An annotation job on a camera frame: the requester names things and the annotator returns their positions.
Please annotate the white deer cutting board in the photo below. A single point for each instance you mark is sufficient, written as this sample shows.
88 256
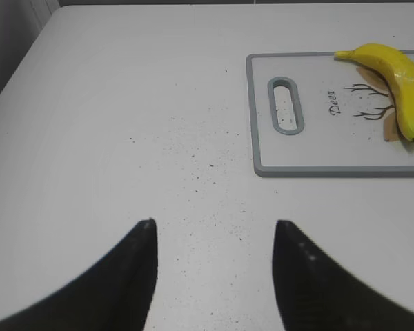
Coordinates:
314 116

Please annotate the yellow plastic banana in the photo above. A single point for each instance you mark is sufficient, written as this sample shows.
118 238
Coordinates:
397 69

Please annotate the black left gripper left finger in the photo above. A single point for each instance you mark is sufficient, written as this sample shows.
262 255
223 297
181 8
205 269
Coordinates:
114 294

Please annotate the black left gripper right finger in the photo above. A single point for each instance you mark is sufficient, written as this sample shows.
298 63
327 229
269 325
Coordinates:
313 292

